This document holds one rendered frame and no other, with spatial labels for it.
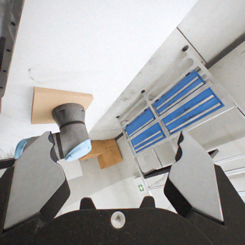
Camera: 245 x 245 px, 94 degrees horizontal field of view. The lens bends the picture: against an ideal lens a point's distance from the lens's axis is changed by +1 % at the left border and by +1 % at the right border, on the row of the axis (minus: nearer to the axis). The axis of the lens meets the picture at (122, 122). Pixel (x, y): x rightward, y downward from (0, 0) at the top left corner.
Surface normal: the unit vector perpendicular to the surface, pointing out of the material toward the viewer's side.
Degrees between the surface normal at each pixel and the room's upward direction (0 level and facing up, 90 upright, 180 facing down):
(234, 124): 90
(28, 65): 0
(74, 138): 89
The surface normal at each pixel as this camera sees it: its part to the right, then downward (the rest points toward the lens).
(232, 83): -0.74, 0.04
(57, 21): 0.37, 0.86
